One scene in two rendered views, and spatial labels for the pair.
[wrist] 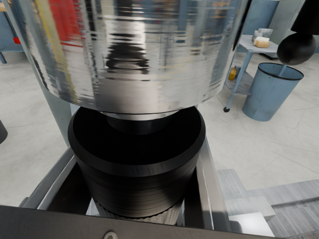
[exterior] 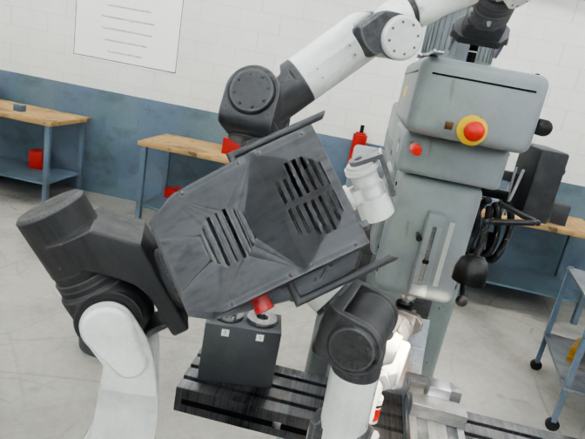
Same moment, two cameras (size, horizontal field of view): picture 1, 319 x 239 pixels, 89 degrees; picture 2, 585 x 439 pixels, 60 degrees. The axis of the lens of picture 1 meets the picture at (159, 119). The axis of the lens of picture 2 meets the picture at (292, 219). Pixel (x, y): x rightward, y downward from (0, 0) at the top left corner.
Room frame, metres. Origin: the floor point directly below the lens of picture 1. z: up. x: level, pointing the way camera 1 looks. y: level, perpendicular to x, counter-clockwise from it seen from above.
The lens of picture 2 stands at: (-1.30, -0.08, 1.82)
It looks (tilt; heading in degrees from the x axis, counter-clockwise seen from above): 16 degrees down; 19
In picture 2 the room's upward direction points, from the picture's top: 11 degrees clockwise
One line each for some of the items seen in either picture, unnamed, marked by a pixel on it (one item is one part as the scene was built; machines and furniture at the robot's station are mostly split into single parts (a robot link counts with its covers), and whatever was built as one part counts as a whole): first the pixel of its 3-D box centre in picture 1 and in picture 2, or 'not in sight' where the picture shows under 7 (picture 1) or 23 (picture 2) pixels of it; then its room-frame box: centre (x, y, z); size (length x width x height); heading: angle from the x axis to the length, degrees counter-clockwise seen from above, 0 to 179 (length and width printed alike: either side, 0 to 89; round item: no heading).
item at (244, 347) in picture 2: not in sight; (240, 344); (-0.04, 0.43, 1.00); 0.22 x 0.12 x 0.20; 113
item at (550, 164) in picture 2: not in sight; (535, 181); (0.41, -0.25, 1.62); 0.20 x 0.09 x 0.21; 13
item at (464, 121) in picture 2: not in sight; (471, 130); (-0.18, -0.05, 1.76); 0.06 x 0.02 x 0.06; 103
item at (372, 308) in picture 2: not in sight; (360, 340); (-0.48, 0.03, 1.39); 0.12 x 0.09 x 0.14; 0
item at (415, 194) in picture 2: not in sight; (424, 231); (0.05, 0.01, 1.47); 0.21 x 0.19 x 0.32; 103
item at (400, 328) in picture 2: not in sight; (383, 337); (-0.16, 0.02, 1.24); 0.11 x 0.11 x 0.11; 88
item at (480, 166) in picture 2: not in sight; (443, 151); (0.09, 0.02, 1.68); 0.34 x 0.24 x 0.10; 13
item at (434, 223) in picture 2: not in sight; (426, 253); (-0.06, -0.02, 1.45); 0.04 x 0.04 x 0.21; 13
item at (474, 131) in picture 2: not in sight; (474, 131); (-0.20, -0.05, 1.76); 0.04 x 0.03 x 0.04; 103
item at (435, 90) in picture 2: not in sight; (458, 100); (0.06, 0.01, 1.81); 0.47 x 0.26 x 0.16; 13
